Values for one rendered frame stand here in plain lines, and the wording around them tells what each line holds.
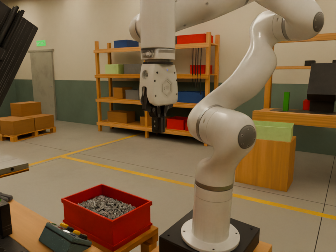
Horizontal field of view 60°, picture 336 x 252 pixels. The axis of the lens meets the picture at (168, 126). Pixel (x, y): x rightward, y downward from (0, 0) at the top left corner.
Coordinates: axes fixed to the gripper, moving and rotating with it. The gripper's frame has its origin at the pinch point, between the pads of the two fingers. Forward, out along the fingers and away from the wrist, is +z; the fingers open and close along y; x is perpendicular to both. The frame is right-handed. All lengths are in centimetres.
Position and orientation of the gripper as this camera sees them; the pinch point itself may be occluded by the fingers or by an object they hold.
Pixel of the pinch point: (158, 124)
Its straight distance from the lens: 73.9
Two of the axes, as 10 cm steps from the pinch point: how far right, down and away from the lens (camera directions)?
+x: -7.8, -1.1, 6.1
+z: 0.0, 9.8, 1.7
